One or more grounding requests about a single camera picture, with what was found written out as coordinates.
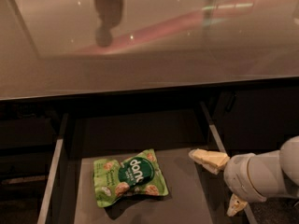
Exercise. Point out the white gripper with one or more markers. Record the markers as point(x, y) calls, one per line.
point(237, 174)

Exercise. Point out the dark drawer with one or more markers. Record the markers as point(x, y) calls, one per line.
point(21, 198)
point(25, 164)
point(195, 195)
point(26, 133)

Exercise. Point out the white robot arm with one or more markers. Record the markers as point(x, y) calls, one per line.
point(254, 178)

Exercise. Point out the dark right cabinet door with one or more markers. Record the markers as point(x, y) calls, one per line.
point(257, 120)

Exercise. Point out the green patterned cloth item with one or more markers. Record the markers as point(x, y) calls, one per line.
point(137, 175)

